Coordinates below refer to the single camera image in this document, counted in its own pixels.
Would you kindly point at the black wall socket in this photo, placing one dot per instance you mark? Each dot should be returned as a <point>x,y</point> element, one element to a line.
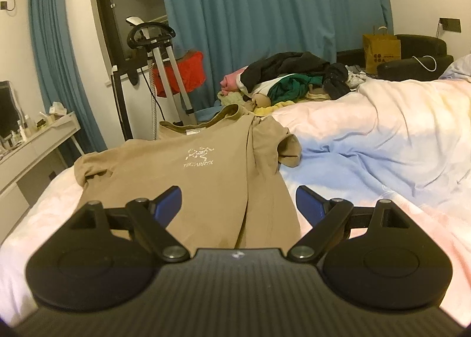
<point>451,25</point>

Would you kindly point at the cosmetics on desk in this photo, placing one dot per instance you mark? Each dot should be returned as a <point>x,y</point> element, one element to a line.
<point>29,127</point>

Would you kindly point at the blue curtain right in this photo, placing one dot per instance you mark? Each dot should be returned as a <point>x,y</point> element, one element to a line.
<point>234,33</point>

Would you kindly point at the blue curtain left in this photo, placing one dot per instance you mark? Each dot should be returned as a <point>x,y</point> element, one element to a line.
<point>58,76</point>

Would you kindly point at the black armchair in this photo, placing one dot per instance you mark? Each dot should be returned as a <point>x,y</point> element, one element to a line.
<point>424,58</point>

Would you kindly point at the pastel tie-dye duvet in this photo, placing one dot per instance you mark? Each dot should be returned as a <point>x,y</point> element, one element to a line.
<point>405,143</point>

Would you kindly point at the tan t-shirt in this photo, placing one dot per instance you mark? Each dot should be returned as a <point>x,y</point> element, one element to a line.
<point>233,195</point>

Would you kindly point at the blue curtain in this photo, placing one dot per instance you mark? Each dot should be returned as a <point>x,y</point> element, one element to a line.
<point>234,33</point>
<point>58,76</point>

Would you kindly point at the garment steamer stand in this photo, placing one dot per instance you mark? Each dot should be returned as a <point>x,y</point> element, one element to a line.
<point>156,38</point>

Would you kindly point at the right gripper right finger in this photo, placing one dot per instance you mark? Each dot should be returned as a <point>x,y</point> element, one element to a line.
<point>328,218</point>

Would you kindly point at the brown paper bag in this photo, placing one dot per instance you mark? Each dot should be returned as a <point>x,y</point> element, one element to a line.
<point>380,47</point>

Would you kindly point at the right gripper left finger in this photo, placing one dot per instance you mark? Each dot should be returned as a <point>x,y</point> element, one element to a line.
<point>150,218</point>

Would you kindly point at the pile of mixed clothes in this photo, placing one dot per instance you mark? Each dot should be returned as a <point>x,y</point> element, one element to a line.
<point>344,77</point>

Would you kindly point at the wavy black vanity mirror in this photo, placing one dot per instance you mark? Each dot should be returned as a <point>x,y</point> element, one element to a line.
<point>9,112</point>

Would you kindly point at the white vanity desk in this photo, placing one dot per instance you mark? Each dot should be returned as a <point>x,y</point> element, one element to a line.
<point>21,161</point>

